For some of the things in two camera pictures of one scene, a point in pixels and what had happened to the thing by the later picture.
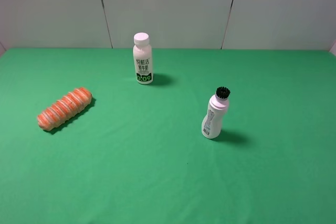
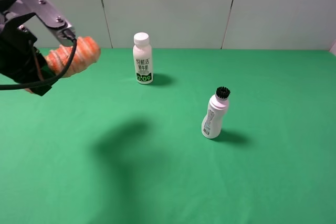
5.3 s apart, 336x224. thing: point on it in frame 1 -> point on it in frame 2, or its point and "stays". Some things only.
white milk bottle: [143, 58] stays
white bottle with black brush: [212, 125] stays
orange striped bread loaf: [64, 109] -> [87, 52]
